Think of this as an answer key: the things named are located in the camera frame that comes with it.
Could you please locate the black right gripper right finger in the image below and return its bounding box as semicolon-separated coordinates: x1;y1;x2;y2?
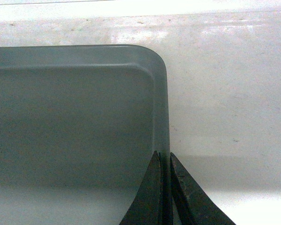
170;153;234;225

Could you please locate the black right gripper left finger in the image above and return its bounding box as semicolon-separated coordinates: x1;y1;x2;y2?
120;151;163;225

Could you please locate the grey rectangular serving tray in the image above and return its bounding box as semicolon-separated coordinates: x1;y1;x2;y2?
0;45;173;225

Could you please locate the white top store shelf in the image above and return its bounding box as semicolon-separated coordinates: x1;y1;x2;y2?
0;0;281;225

